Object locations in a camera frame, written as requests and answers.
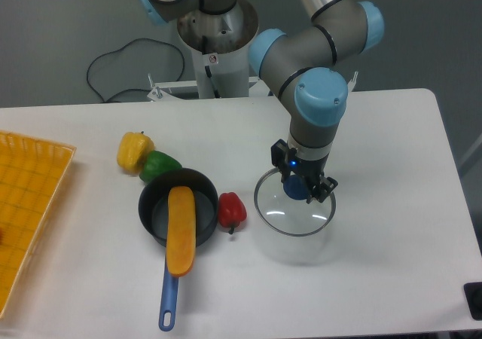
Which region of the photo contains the dark pot with blue handle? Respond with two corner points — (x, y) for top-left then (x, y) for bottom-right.
(138, 168), (218, 331)

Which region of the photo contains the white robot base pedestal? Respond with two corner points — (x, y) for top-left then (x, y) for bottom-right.
(146, 0), (358, 102)

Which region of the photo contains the red bell pepper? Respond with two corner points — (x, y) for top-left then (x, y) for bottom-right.
(218, 192), (247, 234)

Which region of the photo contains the black cable on floor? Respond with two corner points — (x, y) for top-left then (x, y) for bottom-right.
(86, 38), (186, 103)

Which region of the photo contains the yellow plastic basket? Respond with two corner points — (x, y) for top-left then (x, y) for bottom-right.
(1, 130), (76, 316)

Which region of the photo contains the green bell pepper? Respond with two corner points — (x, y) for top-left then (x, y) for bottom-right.
(139, 151), (182, 183)

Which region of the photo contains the black object at table corner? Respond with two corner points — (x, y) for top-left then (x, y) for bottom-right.
(463, 282), (482, 321)

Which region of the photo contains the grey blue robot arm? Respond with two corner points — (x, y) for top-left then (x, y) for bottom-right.
(140, 0), (385, 202)

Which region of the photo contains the glass lid with blue knob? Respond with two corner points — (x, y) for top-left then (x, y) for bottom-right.
(254, 169), (336, 237)

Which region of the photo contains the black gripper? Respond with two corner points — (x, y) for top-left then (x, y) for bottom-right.
(270, 139), (338, 203)

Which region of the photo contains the yellow bell pepper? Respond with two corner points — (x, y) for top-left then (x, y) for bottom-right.
(117, 132), (154, 174)

